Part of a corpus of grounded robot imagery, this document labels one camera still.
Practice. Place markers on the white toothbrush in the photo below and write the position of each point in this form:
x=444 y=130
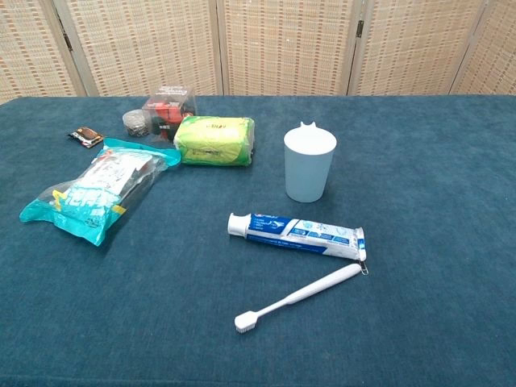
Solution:
x=306 y=293

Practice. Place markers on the small brown snack packet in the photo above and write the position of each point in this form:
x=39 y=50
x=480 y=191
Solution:
x=85 y=137

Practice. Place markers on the metal paper clip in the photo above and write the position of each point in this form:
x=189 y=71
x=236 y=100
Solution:
x=364 y=268

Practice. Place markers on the teal clear snack bag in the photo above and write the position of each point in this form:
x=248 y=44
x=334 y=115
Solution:
x=88 y=193

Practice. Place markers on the clear box with red contents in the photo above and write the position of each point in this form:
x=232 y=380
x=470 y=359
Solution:
x=169 y=111

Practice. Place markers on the green tissue pack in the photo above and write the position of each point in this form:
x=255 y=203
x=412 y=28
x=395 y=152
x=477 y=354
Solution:
x=215 y=141

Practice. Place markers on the blue white toothpaste tube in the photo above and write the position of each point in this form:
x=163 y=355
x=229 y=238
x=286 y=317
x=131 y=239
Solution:
x=298 y=237

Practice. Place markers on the blue table cloth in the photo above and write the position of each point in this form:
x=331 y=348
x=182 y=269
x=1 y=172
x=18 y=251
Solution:
x=161 y=302

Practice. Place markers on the woven folding screen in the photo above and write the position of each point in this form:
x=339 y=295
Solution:
x=282 y=44

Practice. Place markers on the white plastic cup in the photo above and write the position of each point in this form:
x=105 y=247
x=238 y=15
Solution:
x=308 y=173

